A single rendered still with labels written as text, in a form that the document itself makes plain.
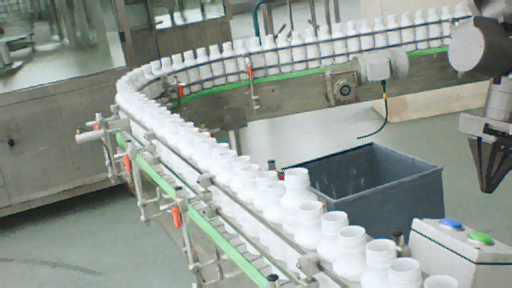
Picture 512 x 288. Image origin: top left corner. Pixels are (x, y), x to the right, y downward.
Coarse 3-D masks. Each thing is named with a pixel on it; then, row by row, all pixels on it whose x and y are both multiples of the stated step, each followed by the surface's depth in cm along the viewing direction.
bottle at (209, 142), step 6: (210, 138) 140; (204, 144) 137; (210, 144) 137; (216, 144) 138; (204, 150) 138; (210, 150) 137; (204, 156) 138; (210, 156) 138; (198, 162) 139; (204, 162) 138; (210, 162) 137; (204, 168) 138
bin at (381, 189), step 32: (320, 160) 184; (352, 160) 188; (384, 160) 186; (416, 160) 171; (320, 192) 158; (352, 192) 191; (384, 192) 157; (416, 192) 161; (352, 224) 155; (384, 224) 159
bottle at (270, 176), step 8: (256, 176) 113; (264, 176) 115; (272, 176) 111; (264, 184) 112; (264, 192) 112; (256, 200) 113; (264, 200) 112; (256, 208) 113; (264, 208) 112; (264, 232) 114; (264, 240) 114; (264, 248) 115
